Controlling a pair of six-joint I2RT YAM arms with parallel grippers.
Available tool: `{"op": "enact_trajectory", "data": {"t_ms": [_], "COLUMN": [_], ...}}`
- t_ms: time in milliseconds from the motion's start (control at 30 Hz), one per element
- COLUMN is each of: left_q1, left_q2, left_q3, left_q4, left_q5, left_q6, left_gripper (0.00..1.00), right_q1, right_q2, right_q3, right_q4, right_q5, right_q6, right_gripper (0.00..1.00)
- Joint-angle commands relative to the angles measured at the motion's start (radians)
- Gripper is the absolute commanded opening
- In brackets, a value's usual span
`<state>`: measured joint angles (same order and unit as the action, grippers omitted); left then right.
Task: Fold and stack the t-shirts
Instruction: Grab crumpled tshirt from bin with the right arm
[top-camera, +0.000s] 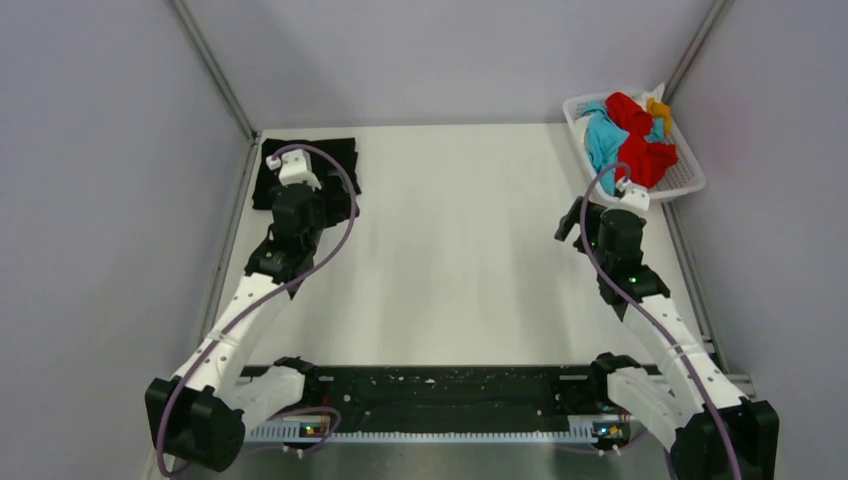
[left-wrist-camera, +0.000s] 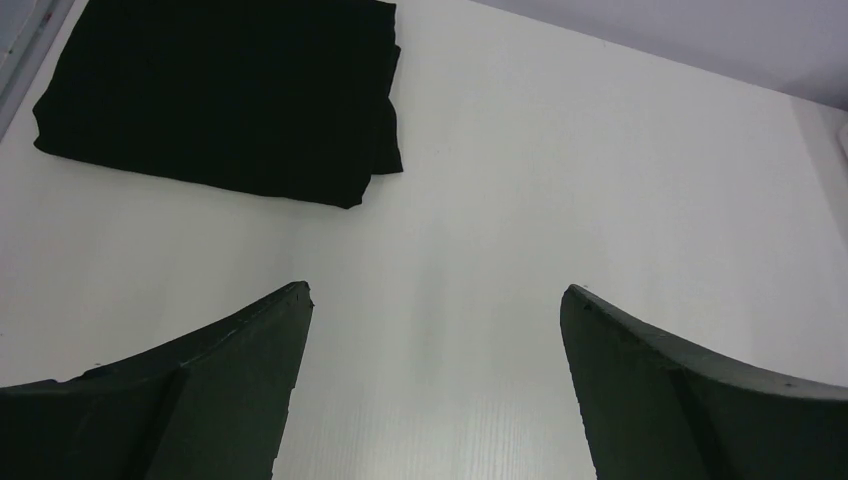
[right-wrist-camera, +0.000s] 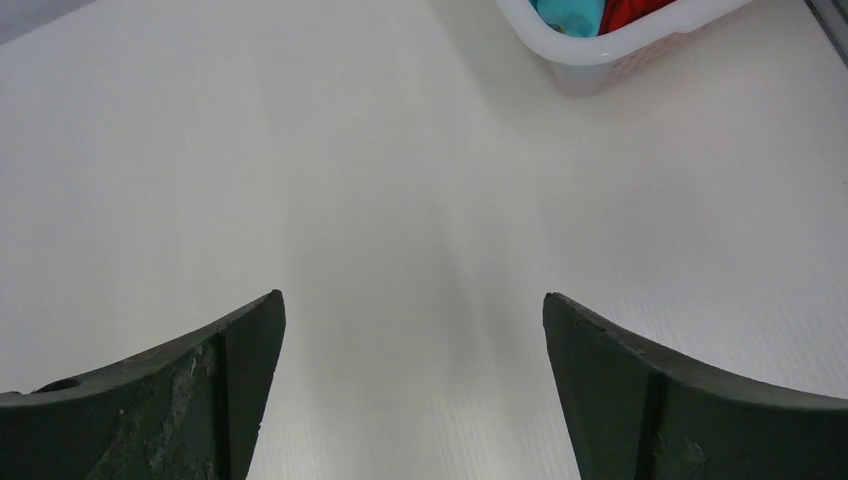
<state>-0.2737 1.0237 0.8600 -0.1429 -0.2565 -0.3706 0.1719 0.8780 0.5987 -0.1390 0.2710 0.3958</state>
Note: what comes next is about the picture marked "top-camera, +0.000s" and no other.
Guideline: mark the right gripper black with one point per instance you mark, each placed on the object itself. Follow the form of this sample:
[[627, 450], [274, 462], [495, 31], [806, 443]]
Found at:
[[569, 221]]

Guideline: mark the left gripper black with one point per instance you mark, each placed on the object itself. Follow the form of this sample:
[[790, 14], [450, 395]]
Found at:
[[319, 196]]

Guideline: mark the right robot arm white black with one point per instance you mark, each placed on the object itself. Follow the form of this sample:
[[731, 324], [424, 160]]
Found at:
[[708, 427]]

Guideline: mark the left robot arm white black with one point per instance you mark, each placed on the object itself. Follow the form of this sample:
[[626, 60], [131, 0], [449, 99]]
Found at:
[[201, 415]]

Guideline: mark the folded black t shirt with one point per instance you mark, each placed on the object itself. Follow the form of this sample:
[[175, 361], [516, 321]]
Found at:
[[343, 150]]

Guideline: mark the red t shirt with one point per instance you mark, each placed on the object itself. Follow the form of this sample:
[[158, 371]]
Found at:
[[648, 161]]

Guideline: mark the white plastic basket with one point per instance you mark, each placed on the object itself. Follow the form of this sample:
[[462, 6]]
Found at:
[[681, 179]]

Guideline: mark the yellow t shirt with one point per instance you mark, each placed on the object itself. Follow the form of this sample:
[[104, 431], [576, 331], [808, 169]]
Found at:
[[659, 110]]

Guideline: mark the white cloth in basket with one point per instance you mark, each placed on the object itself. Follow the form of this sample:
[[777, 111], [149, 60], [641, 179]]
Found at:
[[656, 95]]

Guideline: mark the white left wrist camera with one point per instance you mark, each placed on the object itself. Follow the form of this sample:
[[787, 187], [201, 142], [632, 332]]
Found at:
[[293, 168]]

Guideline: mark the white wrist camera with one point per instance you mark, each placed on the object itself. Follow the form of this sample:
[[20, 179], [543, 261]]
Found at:
[[635, 200], [293, 168]]

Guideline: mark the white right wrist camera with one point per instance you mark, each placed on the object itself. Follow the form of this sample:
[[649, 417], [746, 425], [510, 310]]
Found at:
[[635, 200]]

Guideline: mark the white slotted cable duct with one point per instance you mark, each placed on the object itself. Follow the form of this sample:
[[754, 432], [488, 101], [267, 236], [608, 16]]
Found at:
[[578, 432]]

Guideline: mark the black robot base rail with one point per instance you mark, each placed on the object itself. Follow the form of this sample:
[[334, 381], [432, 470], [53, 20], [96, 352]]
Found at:
[[457, 399]]

